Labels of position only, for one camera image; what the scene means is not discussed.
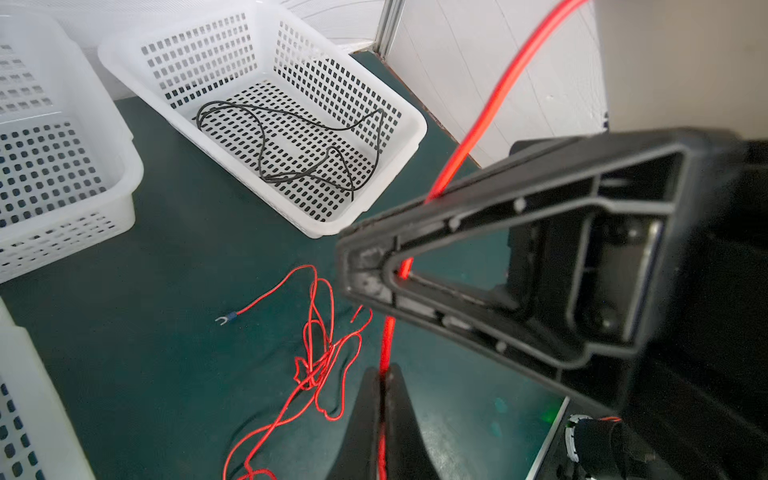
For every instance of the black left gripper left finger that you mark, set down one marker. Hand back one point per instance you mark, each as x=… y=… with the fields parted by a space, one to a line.
x=358 y=454

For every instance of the white basket back right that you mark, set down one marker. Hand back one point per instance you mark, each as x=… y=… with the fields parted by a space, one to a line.
x=293 y=117

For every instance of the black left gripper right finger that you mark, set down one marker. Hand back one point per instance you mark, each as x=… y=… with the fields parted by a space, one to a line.
x=404 y=453

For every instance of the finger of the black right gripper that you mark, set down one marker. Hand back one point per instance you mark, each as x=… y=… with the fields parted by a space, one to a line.
x=458 y=264

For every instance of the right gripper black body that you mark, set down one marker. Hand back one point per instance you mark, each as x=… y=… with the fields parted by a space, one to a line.
x=691 y=378

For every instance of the white basket back middle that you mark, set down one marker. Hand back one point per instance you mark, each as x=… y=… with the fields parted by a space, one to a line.
x=69 y=167

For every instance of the white basket front left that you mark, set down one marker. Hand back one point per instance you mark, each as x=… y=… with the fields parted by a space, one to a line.
x=38 y=440

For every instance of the white basket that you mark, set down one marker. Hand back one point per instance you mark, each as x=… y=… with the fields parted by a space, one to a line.
x=69 y=167
x=38 y=440
x=293 y=117

